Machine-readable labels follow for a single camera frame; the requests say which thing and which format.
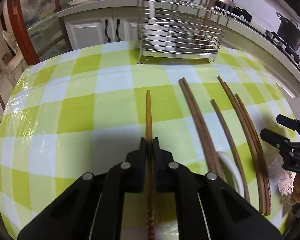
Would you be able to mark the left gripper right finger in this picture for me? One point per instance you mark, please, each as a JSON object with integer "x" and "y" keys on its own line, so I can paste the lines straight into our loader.
{"x": 206, "y": 206}

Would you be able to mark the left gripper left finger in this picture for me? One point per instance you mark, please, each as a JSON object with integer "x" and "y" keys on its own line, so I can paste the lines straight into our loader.
{"x": 92, "y": 206}

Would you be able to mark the green checkered tablecloth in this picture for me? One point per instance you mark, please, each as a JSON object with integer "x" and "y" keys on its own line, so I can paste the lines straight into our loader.
{"x": 84, "y": 110}

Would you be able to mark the wire utensil rack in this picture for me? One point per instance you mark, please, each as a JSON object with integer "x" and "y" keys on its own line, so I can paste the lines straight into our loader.
{"x": 183, "y": 19}

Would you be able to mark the person's right hand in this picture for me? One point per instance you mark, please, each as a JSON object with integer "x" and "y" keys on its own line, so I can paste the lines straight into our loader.
{"x": 295, "y": 197}

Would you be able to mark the red wooden door frame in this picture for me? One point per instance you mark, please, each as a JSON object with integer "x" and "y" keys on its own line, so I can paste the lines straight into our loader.
{"x": 20, "y": 32}

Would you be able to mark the black cooking pot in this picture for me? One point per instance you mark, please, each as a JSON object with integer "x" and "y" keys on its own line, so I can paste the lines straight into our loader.
{"x": 289, "y": 32}

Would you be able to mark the white kitchen cabinet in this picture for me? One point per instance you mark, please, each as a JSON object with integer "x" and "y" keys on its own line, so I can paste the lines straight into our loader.
{"x": 100, "y": 22}

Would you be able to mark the white ceramic spoon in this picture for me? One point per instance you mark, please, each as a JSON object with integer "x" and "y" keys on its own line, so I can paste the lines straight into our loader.
{"x": 231, "y": 166}
{"x": 158, "y": 36}

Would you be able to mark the white ceramic spoon in rack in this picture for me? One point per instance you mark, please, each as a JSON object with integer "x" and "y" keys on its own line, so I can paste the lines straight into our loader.
{"x": 158, "y": 36}

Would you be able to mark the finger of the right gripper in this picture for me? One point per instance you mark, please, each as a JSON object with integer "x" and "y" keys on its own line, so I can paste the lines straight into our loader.
{"x": 275, "y": 139}
{"x": 289, "y": 123}

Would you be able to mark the gas stove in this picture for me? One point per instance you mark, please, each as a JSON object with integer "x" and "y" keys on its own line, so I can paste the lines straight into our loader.
{"x": 283, "y": 46}

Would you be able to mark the wooden chopstick in rack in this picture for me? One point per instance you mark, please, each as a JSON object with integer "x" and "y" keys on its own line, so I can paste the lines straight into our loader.
{"x": 205, "y": 22}

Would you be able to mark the light wooden chopstick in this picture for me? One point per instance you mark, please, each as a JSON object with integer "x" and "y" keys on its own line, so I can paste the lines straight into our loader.
{"x": 149, "y": 166}

